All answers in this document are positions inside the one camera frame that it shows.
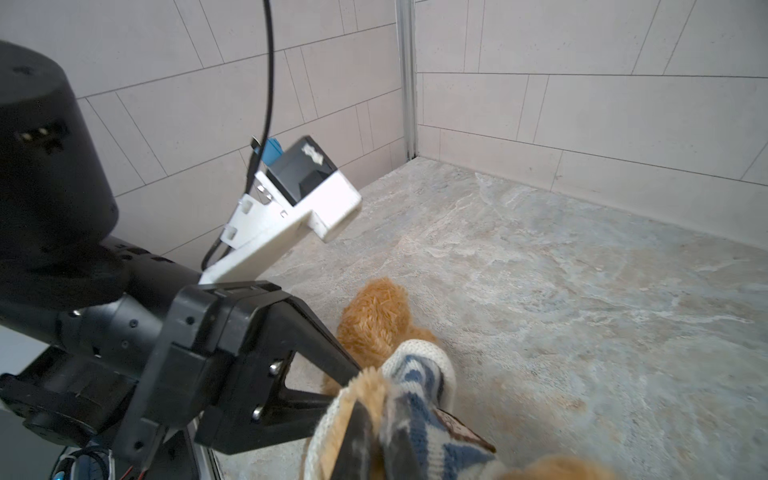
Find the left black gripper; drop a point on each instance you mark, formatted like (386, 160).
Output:
(222, 358)

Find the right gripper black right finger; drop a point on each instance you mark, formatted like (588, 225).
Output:
(399, 458)

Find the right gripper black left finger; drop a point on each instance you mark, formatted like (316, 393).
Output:
(355, 456)

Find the blue white striped knit sweater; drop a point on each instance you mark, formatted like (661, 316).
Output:
(422, 374)

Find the brown teddy bear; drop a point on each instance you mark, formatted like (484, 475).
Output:
(378, 320)

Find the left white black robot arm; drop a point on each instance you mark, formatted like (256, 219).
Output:
(138, 345)

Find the aluminium mounting rail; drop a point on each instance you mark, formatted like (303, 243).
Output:
(204, 461)

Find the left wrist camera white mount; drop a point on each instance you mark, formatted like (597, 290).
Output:
(305, 192)

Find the left aluminium corner post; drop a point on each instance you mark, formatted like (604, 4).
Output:
(405, 18)

